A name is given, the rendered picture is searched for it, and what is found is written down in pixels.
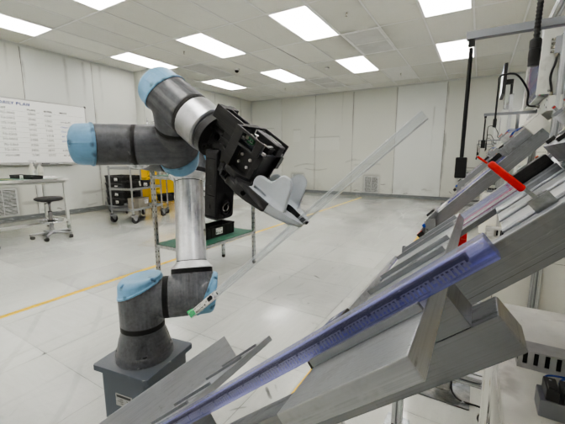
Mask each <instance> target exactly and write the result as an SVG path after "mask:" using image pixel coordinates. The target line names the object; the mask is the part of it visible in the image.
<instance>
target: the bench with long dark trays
mask: <svg viewBox="0 0 565 424"><path fill-rule="evenodd" d="M66 181H69V178H43V179H17V178H0V187H13V186H27V185H41V186H42V193H43V197H44V196H46V188H45V185H46V184H55V183H62V187H63V195H64V203H65V211H66V218H64V217H60V216H54V215H53V219H56V218H58V219H64V220H63V221H62V222H66V225H67V228H69V231H71V230H70V229H71V219H70V212H69V204H68V196H67V188H66ZM44 207H45V218H46V219H49V216H48V211H49V210H48V204H44ZM49 224H50V223H49ZM49 224H41V223H33V224H27V225H16V226H10V227H4V228H0V231H10V230H16V229H22V228H27V227H33V226H39V225H47V226H49Z"/></svg>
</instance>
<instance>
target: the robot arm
mask: <svg viewBox="0 0 565 424"><path fill-rule="evenodd" d="M138 94H139V96H140V99H141V101H142V102H143V103H144V104H145V106H146V107H147V108H148V109H150V110H151V111H152V113H153V119H154V124H153V125H130V124H93V123H92V122H88V123H79V124H73V125H71V126H70V127H69V129H68V131H67V147H68V151H69V154H70V156H71V159H72V160H73V161H74V162H75V163H76V164H78V165H91V166H93V167H95V166H105V165H127V166H129V167H132V168H135V169H142V170H146V171H152V172H166V173H167V174H168V176H169V178H170V179H171V180H172V181H173V182H174V198H175V228H176V260H177V262H176V263H175V265H174V266H173V267H172V268H171V275H169V276H163V273H162V272H161V271H160V270H155V269H151V270H145V271H140V272H138V273H133V274H130V275H129V276H127V277H125V278H123V279H122V280H121V281H120V282H119V283H118V286H117V298H116V300H117V301H118V310H119V328H120V334H119V340H118V346H117V347H116V350H115V362H116V364H117V365H118V366H119V367H120V368H123V369H128V370H139V369H144V368H150V367H153V366H155V365H157V364H159V363H161V362H163V361H165V360H166V359H167V358H168V357H169V356H170V355H171V354H172V351H173V342H172V338H171V336H170V334H169V331H168V330H167V327H166V324H165V318H172V317H180V316H188V314H187V312H188V311H189V310H191V309H193V308H195V307H196V306H197V305H198V304H199V303H200V302H202V301H203V300H204V299H205V298H206V297H208V296H209V295H210V294H211V293H212V292H214V291H215V290H216V289H217V284H218V273H217V272H215V271H213V266H212V265H211V264H210V263H209V262H208V261H207V252H206V233H205V217H206V218H208V219H211V220H217V221H218V220H222V219H226V218H229V217H231V216H232V214H233V200H234V192H235V193H236V194H237V195H238V196H239V197H240V198H242V199H243V200H245V201H246V202H247V203H248V204H250V205H252V206H253V207H255V208H256V209H259V210H260V211H261V212H262V211H263V212H264V213H266V214H267V215H270V216H271V217H272V218H274V219H276V220H280V221H281V222H283V223H285V224H287V225H293V226H297V227H302V226H303V224H304V223H303V222H302V221H300V220H299V219H298V217H299V216H300V215H301V214H302V213H303V210H302V209H301V208H300V205H301V202H302V199H303V196H304V192H305V189H306V187H307V179H306V177H305V176H303V175H302V174H297V175H295V176H294V177H292V178H289V177H287V176H281V175H279V174H273V175H272V176H271V174H272V172H273V170H274V169H278V168H279V166H280V165H281V163H282V161H283V159H284V157H283V156H284V154H285V152H286V151H287V149H288V148H289V146H288V145H287V144H285V143H284V142H283V141H281V140H280V139H279V138H277V137H276V136H275V135H274V134H273V133H272V132H270V131H269V130H268V129H266V128H262V127H259V126H258V125H251V124H250V123H248V122H247V121H246V120H245V119H243V118H242V117H241V116H239V115H238V113H239V110H238V109H236V108H235V107H233V106H226V105H223V104H221V103H218V105H217V106H215V105H214V104H213V103H212V102H210V101H209V100H208V99H207V98H205V97H204V96H203V95H202V94H201V93H200V92H199V91H197V90H196V89H195V88H194V87H192V86H191V85H190V84H188V83H187V82H186V81H185V79H184V78H183V77H181V76H179V75H177V74H176V73H175V72H173V71H171V70H170V69H168V68H166V67H163V66H158V67H153V68H151V69H150V70H148V71H147V72H146V73H145V74H144V75H143V76H142V77H141V79H140V81H139V85H138ZM256 130H258V131H257V132H256ZM255 132H256V133H255ZM254 133H255V134H254ZM271 136H272V137H273V138H274V139H276V140H274V139H273V138H272V137H271ZM277 141H278V142H280V143H281V144H279V143H278V142H277ZM270 176H271V177H270ZM204 181H205V208H204V193H203V182H204Z"/></svg>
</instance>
